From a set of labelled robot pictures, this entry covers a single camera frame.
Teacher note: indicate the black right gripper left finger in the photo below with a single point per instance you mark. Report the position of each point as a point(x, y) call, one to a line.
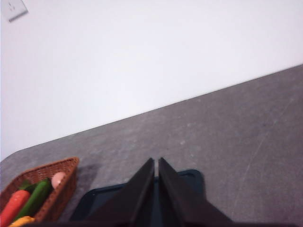
point(127, 203)

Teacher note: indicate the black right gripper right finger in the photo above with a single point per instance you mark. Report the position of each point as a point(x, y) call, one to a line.
point(182, 201)

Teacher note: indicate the yellow corn cob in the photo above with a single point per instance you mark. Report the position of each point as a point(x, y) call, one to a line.
point(23, 221)

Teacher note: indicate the brown wicker basket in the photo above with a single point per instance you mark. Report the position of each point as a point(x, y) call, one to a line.
point(59, 201)

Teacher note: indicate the black rectangular tray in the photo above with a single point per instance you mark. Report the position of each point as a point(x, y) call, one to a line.
point(99, 198)

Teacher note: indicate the pale brown egg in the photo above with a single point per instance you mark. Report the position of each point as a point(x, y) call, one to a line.
point(58, 179)

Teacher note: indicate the green chili pepper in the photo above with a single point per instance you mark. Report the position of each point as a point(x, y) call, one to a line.
point(35, 198)

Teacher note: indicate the orange carrot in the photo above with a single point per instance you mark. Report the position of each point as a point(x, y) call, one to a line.
point(14, 205)

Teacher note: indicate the white wall socket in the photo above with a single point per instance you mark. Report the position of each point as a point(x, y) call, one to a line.
point(14, 8)

